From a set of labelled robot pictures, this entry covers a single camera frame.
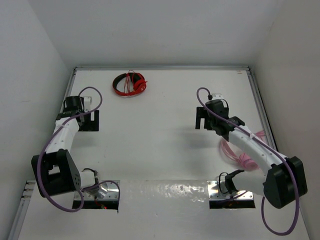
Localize red black headphones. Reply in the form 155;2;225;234
112;71;147;97

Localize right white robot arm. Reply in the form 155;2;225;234
195;99;308;209

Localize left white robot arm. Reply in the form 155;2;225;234
31;95;100;197

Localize pink headphones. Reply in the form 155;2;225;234
218;138;260;171

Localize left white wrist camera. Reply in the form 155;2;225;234
83;96;92;106

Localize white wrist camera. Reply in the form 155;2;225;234
83;96;92;106
212;93;224;100

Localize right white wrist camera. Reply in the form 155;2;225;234
212;93;224;100

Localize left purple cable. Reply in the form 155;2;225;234
36;86;121;213

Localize purple cable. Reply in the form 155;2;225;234
196;87;300;236
36;86;121;213

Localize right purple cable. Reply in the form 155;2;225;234
196;87;300;236

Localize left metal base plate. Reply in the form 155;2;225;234
81;180;120;201

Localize metal base plate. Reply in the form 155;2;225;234
81;180;120;201
206;179;255;201

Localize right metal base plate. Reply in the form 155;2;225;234
206;179;255;201

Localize aluminium table frame rail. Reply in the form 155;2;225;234
19;67;277;240

